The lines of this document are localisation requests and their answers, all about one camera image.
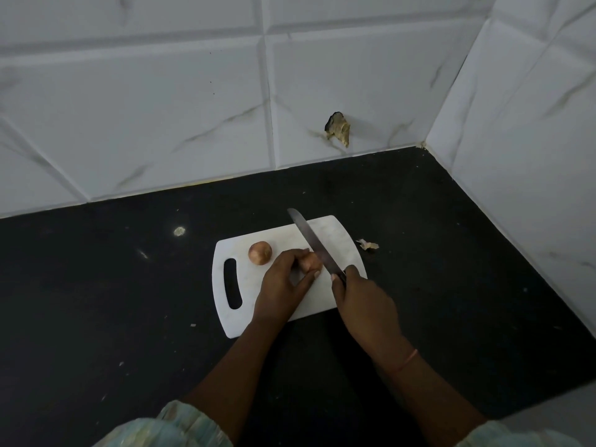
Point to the person's right forearm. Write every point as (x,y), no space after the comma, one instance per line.
(433,400)

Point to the person's right hand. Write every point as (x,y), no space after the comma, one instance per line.
(368,316)

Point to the person's left forearm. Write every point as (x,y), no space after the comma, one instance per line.
(237,377)

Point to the person's left hand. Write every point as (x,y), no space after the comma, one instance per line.
(277,297)

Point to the small onion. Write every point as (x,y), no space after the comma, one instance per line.
(260,252)
(311,262)

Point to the white plastic cutting board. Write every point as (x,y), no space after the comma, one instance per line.
(340,246)

